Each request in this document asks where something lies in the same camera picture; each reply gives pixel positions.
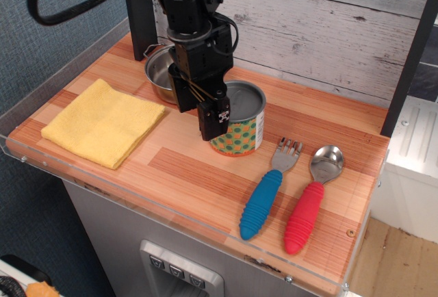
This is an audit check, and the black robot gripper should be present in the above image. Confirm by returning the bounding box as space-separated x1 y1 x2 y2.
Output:
168 23 233 141

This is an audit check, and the patterned tin can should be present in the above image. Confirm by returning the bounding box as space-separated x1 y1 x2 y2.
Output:
210 80 266 157

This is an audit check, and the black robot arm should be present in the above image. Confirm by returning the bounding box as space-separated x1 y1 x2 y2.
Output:
158 0 239 141

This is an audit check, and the stainless steel pot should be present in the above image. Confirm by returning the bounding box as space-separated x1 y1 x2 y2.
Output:
143 44 176 105

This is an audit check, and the yellow folded cloth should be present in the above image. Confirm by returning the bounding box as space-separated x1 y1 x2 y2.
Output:
41 79 166 170

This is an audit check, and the silver dispenser panel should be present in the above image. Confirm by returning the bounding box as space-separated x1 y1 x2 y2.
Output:
140 240 225 296

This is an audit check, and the white ribbed appliance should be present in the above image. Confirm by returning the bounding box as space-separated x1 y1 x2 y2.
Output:
370 96 437 242

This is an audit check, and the orange yellow object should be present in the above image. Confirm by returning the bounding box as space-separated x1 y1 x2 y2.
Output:
25 281 60 297

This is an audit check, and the blue handled fork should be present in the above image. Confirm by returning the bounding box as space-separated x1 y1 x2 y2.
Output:
239 137 303 240

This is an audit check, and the red handled spoon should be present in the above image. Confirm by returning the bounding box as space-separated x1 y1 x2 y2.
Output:
283 145 344 255

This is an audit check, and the clear acrylic guard rail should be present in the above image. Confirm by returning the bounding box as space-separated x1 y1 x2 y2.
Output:
1 55 389 296

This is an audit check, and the dark vertical post right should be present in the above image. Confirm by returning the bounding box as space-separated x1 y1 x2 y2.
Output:
381 0 437 138

